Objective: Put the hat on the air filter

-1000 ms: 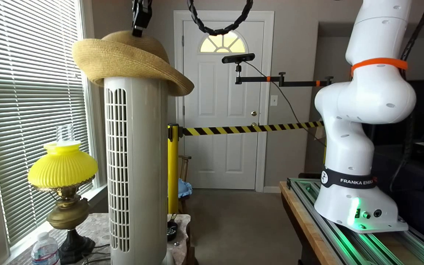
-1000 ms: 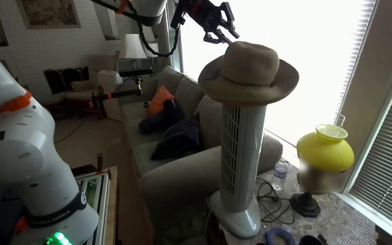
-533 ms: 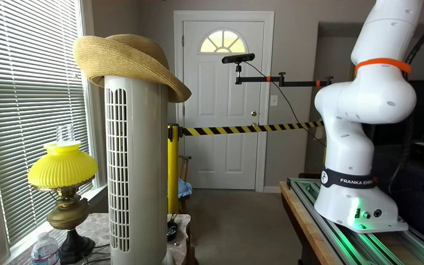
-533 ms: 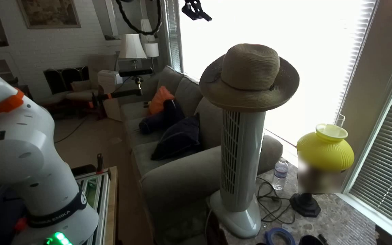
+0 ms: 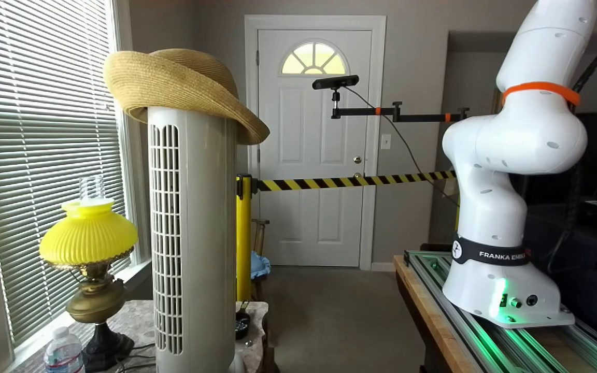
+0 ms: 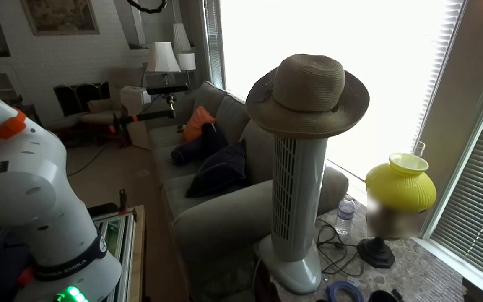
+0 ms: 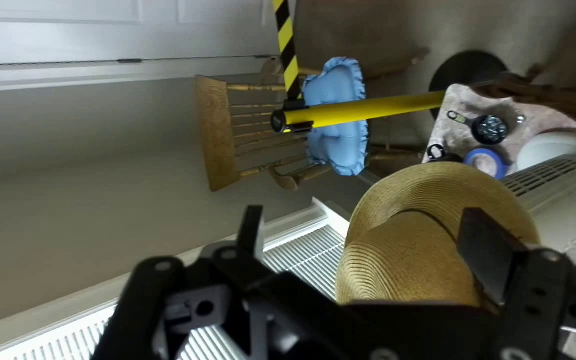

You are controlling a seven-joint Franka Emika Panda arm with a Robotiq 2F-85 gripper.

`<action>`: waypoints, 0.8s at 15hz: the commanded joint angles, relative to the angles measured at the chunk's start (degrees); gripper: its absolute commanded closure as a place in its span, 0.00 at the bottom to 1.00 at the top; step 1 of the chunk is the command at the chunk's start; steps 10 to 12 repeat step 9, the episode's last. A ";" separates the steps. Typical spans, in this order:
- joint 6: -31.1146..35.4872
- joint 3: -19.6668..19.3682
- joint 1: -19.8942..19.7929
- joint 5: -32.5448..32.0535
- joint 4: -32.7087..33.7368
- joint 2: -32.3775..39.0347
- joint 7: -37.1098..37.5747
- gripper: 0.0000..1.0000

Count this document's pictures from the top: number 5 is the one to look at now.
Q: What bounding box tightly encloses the grey tower air filter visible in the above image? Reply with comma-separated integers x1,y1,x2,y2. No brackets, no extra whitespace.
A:
147,107,238,373

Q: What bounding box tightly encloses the straw hat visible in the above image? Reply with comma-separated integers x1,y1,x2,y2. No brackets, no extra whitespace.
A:
103,48,271,146

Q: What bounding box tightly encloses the white entry door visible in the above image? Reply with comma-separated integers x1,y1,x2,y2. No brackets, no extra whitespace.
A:
245,15,387,271

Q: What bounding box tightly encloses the yellow black barrier tape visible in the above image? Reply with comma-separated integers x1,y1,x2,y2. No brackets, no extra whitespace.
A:
253,170,457,192

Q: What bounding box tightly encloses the wooden chair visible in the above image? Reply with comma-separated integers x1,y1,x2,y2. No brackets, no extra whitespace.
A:
250,218,272,301

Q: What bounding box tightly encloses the small black dish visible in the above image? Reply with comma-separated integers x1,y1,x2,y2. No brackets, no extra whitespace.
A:
235,310,251,340

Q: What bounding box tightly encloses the yellow shade oil lamp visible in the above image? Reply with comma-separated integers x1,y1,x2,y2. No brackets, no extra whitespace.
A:
39,175,139,372

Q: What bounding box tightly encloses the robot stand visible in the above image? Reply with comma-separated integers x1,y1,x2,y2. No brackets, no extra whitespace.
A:
394,250,597,373

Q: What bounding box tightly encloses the window with white blinds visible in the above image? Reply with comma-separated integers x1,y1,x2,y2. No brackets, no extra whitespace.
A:
0,0,150,360

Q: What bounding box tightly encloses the clear plastic water bottle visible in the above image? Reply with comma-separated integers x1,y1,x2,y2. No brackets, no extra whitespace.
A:
44,326,86,373

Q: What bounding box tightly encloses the black cabinet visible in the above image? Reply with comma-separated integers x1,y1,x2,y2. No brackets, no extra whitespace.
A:
509,111,597,353

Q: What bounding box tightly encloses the yellow barrier post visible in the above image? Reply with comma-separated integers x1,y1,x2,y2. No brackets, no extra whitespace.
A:
235,174,254,303

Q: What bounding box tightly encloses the camera on mount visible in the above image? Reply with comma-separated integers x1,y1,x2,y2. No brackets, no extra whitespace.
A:
312,75,470,123

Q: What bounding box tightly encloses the black cable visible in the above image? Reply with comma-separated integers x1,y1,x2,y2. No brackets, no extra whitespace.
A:
344,86,460,209

